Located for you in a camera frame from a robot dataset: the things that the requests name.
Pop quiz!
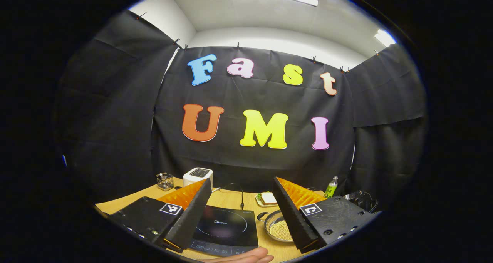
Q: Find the pile of soybeans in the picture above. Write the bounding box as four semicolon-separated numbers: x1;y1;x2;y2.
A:
268;219;293;241

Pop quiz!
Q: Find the small ceiling light panel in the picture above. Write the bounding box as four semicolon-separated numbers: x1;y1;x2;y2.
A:
374;29;396;47

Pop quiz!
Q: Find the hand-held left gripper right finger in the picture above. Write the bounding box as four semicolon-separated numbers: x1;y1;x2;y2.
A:
273;176;377;255

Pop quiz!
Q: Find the stainless steel pot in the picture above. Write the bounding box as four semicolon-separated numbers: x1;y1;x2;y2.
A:
257;210;295;243

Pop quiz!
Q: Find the black induction cooktop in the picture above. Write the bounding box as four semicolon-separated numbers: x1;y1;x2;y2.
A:
189;205;259;257

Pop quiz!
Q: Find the green drink bottle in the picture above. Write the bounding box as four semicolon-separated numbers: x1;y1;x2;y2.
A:
324;176;339;199

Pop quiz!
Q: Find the pale green sandwich plate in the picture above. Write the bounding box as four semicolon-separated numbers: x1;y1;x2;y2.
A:
255;192;278;208

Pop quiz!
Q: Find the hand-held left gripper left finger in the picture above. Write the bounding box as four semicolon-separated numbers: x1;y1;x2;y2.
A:
108;178;212;253

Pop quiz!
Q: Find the black power cable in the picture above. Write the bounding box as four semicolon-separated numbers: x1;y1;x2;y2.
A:
221;183;245;210

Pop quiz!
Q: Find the white toaster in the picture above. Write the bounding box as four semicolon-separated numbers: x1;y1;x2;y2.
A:
183;168;213;187

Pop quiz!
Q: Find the wire mesh utensil holder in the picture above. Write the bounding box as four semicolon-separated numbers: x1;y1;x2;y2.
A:
156;173;174;191

